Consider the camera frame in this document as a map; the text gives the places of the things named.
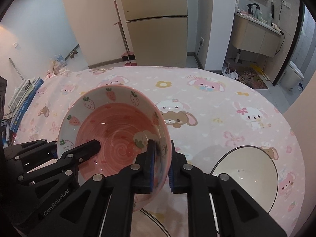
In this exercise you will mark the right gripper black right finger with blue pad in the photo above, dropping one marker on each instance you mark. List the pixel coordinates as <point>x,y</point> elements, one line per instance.
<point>218,205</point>

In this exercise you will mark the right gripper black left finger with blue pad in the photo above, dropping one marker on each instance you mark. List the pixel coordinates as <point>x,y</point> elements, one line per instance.
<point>102,206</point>

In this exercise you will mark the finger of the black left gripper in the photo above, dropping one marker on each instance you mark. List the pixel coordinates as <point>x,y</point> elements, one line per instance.
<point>31,154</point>
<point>79,154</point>

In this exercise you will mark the white bowl dark rim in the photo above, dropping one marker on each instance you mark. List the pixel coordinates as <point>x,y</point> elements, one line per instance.
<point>254,170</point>

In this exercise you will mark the pink strawberry bowl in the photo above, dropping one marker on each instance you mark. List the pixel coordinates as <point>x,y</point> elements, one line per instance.
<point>123,120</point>

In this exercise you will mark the stack of blue books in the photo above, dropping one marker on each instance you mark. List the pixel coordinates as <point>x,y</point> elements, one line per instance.
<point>21,100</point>

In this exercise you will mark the pink cartoon tablecloth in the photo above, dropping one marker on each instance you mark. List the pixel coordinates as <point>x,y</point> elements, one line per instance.
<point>207,115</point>

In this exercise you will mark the red broom with dustpan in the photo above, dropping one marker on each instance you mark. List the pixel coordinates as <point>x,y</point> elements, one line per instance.
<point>128,55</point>

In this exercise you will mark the patterned bathroom floor mat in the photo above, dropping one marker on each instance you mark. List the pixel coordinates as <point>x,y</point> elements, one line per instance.
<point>250,78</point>

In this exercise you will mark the beige refrigerator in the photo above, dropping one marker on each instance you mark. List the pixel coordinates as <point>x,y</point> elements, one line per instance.
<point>158,31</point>

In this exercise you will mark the beige bathroom vanity cabinet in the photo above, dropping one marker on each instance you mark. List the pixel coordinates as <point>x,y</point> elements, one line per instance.
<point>253,36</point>

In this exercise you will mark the white hair dryer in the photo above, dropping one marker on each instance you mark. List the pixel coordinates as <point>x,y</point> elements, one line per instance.
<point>275,27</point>

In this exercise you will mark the black faucet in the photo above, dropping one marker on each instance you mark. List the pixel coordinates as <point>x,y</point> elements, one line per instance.
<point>250,8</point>

